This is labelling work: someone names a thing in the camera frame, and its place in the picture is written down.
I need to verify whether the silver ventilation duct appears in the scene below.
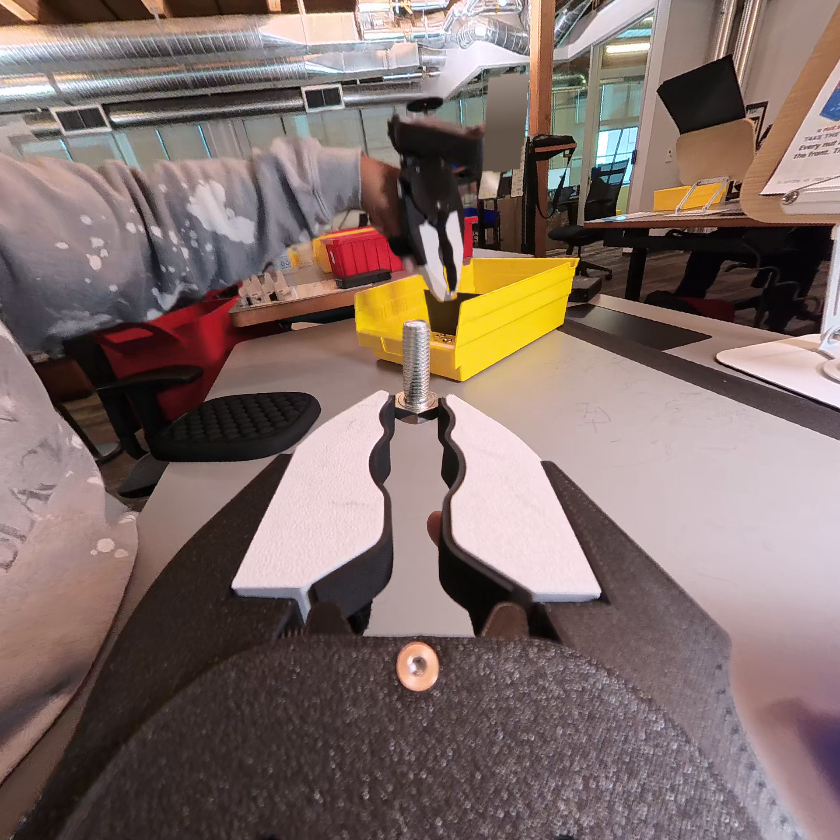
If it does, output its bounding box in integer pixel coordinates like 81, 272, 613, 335
0, 16, 427, 72
0, 66, 437, 102

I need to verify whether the black bin divider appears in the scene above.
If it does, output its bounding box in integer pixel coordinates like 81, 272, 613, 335
425, 292, 473, 337

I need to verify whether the large yellow plastic bin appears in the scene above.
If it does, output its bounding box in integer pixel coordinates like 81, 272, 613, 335
354, 256, 580, 383

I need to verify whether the red tote bag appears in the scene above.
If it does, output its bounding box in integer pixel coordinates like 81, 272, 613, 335
95, 295, 240, 421

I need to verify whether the wooden support post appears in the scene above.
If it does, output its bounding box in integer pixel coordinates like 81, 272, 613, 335
528, 0, 557, 257

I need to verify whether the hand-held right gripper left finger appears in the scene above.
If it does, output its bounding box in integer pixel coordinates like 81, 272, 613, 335
231, 390, 396, 632

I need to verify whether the black floor stand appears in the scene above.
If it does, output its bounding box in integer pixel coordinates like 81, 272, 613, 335
524, 133, 578, 253

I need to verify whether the small wooden board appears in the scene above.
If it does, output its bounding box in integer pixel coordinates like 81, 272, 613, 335
676, 118, 757, 186

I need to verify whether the printed instruction sheet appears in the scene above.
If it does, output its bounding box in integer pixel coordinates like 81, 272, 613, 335
761, 72, 840, 196

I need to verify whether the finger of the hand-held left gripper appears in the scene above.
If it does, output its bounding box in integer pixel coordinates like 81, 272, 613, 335
416, 220, 462, 301

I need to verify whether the black office chair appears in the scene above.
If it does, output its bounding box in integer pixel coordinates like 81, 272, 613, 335
548, 161, 630, 280

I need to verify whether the black flat mat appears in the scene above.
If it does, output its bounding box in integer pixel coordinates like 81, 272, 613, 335
567, 304, 713, 352

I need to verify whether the black flag panel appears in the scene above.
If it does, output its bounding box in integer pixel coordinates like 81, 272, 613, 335
656, 54, 747, 135

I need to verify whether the wooden top desk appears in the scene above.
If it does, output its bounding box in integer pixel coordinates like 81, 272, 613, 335
583, 209, 834, 303

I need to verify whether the red plastic crate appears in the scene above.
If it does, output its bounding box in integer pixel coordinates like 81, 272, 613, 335
320, 226, 479, 279

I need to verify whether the person's left hand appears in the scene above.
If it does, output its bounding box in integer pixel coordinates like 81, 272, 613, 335
360, 154, 417, 273

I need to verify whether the person's left forearm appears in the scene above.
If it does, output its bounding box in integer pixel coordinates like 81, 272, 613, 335
0, 134, 365, 355

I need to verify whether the dark red ottoman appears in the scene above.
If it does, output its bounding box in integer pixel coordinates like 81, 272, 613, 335
646, 292, 736, 322

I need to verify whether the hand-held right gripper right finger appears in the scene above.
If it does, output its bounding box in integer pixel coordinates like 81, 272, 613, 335
437, 392, 603, 632

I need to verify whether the silver hex bolt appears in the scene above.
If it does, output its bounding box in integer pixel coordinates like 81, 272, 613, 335
395, 319, 439, 424

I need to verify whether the small yellow bin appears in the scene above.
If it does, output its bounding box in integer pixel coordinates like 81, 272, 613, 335
653, 185, 729, 212

